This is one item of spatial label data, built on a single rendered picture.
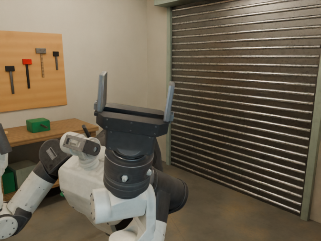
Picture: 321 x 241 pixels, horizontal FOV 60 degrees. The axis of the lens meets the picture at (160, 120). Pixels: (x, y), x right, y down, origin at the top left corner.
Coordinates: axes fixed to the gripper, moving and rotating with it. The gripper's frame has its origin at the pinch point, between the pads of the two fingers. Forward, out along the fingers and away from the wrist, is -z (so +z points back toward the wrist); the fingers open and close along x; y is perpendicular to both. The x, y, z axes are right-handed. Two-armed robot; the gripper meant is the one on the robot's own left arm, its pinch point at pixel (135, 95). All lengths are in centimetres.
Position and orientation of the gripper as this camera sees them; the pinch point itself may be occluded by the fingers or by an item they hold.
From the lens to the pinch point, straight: 45.2
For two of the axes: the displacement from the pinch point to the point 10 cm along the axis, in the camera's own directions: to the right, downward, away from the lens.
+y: 0.5, -4.6, 8.9
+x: -9.9, -1.5, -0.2
